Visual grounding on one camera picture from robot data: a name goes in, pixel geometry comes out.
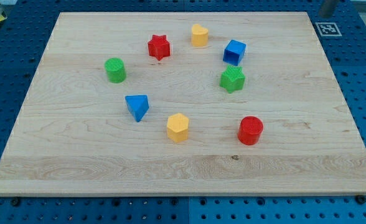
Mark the white fiducial marker tag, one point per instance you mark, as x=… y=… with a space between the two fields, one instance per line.
x=328 y=29

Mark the light wooden board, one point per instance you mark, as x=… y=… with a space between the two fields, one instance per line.
x=74 y=136

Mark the red star block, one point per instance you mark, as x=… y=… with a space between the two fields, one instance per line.
x=159 y=47

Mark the green star block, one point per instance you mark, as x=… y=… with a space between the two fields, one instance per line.
x=232 y=78

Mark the blue triangle block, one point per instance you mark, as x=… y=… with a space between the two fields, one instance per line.
x=137 y=105

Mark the blue cube block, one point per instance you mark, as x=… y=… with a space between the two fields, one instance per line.
x=234 y=52

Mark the red cylinder block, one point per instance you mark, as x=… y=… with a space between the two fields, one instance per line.
x=250 y=130

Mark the yellow hexagon block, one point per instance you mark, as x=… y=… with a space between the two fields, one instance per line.
x=178 y=127

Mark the green cylinder block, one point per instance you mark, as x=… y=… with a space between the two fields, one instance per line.
x=115 y=70

